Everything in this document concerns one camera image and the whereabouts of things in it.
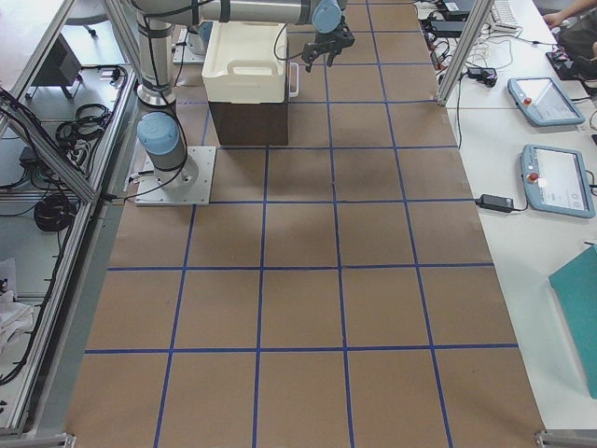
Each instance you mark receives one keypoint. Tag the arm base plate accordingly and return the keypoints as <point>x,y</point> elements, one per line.
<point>192,186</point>

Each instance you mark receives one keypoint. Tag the cream plastic tray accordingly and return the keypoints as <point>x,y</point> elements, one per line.
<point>244,63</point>

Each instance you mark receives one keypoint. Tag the dark wooden drawer cabinet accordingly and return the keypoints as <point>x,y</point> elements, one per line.
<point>252,125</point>

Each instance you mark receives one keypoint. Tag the aluminium frame post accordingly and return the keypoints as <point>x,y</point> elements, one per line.
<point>469,36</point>

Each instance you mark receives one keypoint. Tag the teach pendant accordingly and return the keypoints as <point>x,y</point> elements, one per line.
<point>555,181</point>
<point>543,102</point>

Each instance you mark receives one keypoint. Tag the wooden drawer with white handle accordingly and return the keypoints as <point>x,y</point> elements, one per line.
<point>294,72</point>

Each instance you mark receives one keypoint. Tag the lower teach pendant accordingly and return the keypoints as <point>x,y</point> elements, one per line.
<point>555,181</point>

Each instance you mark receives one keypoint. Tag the upper teach pendant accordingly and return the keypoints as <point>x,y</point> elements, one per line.
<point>543,102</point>

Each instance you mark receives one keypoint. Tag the black power adapter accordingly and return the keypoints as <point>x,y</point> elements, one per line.
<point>496,203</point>

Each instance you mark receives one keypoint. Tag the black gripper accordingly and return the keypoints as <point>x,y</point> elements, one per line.
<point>332,40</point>

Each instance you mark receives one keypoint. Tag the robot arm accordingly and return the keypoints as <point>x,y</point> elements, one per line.
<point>160,131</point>

